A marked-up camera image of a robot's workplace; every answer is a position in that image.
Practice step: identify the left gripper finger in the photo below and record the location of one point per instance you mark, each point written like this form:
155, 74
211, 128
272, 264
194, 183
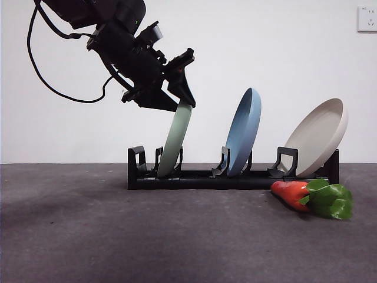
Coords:
182, 88
156, 100

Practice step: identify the green plate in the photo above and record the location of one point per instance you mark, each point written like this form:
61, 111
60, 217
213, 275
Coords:
175, 135

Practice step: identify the orange carrot with green leaves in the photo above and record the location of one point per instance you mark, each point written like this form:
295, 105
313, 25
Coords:
288, 194

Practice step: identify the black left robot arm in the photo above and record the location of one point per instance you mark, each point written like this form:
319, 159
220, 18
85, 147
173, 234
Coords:
88, 9

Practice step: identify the blue plate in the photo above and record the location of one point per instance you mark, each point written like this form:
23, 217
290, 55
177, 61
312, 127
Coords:
244, 132

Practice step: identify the black plate rack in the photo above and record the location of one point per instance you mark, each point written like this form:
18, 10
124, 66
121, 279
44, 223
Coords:
206, 182

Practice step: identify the beige plate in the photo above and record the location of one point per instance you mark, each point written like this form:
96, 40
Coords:
318, 138

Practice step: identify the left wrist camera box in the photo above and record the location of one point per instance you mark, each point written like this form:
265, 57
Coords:
154, 31

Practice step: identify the white wall socket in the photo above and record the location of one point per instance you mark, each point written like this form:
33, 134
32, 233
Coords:
367, 19

